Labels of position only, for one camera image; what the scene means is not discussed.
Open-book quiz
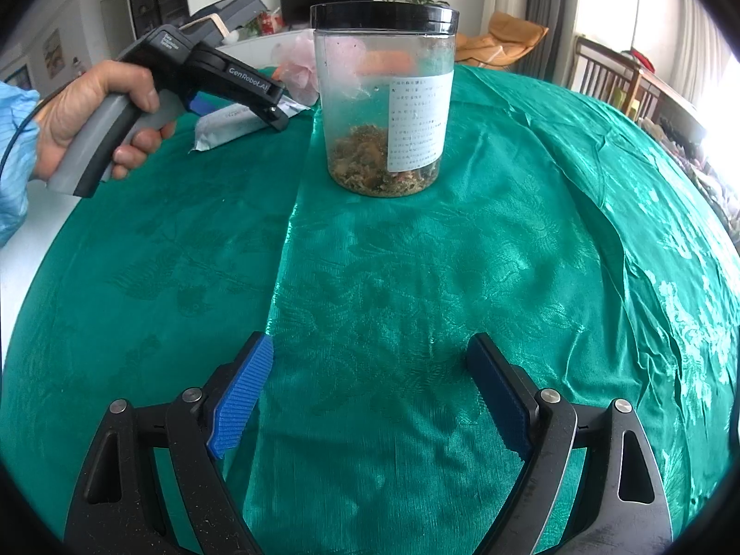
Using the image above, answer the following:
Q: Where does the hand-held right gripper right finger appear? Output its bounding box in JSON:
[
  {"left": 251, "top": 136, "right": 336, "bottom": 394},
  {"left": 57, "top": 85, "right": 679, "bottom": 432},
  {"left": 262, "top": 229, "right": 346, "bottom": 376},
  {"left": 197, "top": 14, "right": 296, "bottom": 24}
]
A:
[{"left": 465, "top": 332, "right": 674, "bottom": 555}]

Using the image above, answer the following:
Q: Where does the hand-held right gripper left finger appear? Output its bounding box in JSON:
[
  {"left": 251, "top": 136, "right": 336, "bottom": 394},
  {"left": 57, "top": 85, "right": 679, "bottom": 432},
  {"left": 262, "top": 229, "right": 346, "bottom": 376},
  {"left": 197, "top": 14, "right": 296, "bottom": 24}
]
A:
[{"left": 63, "top": 332, "right": 275, "bottom": 555}]

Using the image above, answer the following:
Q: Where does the grey mailer packet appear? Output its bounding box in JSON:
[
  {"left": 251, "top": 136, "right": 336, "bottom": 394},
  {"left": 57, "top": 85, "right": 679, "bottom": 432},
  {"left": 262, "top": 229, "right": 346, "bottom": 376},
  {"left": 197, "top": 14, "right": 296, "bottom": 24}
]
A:
[{"left": 191, "top": 101, "right": 304, "bottom": 154}]

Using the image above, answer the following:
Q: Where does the person's left hand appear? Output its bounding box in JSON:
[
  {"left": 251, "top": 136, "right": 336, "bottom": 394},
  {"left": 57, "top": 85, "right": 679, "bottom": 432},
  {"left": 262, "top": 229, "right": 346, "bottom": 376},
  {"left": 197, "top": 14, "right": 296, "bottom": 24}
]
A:
[{"left": 36, "top": 59, "right": 178, "bottom": 183}]

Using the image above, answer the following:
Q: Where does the pink bath pouf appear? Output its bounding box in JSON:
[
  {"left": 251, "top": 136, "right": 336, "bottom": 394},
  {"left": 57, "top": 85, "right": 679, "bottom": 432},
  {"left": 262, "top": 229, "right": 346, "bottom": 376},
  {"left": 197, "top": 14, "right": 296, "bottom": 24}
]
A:
[{"left": 274, "top": 35, "right": 320, "bottom": 106}]

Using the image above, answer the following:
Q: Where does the dark grey flat case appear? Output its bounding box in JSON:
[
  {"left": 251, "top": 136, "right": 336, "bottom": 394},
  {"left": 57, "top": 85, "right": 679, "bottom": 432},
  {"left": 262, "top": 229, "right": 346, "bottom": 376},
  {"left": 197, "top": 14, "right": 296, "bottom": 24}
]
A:
[{"left": 180, "top": 0, "right": 274, "bottom": 36}]

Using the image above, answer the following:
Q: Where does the white television cabinet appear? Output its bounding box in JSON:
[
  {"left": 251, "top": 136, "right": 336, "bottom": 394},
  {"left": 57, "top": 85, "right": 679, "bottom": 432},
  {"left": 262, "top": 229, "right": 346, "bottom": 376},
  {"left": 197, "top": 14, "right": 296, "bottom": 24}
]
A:
[{"left": 220, "top": 28, "right": 313, "bottom": 54}]

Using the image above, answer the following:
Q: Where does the plant with red gift box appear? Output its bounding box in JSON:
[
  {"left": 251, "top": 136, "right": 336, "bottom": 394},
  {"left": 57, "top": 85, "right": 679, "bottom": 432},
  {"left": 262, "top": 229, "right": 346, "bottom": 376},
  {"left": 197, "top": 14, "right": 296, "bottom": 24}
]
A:
[{"left": 253, "top": 8, "right": 285, "bottom": 37}]

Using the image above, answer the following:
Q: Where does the clear jar with black lid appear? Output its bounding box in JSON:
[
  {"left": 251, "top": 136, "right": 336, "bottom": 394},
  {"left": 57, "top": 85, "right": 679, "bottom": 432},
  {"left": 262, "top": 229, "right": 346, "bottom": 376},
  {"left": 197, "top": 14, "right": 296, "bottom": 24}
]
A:
[{"left": 310, "top": 1, "right": 460, "bottom": 197}]

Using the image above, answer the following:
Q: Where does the green satin tablecloth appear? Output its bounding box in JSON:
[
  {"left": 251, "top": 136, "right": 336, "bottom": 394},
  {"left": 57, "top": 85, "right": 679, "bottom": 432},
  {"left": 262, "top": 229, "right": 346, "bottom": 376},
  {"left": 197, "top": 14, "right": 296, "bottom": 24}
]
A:
[{"left": 0, "top": 63, "right": 740, "bottom": 555}]

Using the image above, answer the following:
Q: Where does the orange rocking chair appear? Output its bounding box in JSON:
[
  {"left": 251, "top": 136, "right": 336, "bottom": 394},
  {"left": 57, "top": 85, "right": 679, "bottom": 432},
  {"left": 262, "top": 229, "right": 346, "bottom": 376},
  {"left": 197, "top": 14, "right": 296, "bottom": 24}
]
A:
[{"left": 456, "top": 12, "right": 550, "bottom": 70}]

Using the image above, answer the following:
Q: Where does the grey curtain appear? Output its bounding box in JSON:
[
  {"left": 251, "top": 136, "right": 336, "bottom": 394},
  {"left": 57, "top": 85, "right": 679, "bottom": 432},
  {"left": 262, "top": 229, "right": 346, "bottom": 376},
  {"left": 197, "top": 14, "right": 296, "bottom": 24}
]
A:
[{"left": 526, "top": 0, "right": 579, "bottom": 79}]

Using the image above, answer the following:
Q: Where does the pile of cosmetic bottles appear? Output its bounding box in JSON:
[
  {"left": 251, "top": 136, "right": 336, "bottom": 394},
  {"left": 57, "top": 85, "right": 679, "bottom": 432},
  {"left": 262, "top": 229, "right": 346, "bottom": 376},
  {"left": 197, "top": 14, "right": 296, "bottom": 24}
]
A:
[{"left": 653, "top": 116, "right": 740, "bottom": 226}]

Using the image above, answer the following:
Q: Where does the white sheer curtain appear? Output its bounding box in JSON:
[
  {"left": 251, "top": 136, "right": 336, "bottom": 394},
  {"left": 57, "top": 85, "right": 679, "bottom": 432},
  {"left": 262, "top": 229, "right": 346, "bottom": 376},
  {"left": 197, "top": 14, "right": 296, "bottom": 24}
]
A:
[{"left": 665, "top": 0, "right": 713, "bottom": 111}]

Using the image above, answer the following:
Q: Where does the framed wall picture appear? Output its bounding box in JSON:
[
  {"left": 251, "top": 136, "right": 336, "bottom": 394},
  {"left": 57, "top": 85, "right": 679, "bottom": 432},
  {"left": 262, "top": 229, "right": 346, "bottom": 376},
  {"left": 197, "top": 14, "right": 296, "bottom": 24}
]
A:
[{"left": 43, "top": 29, "right": 63, "bottom": 76}]

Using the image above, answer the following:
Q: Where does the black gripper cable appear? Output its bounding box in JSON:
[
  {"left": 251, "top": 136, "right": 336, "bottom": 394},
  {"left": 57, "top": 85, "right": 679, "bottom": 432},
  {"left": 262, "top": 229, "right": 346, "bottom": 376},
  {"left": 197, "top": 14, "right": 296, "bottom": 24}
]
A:
[{"left": 0, "top": 92, "right": 44, "bottom": 174}]

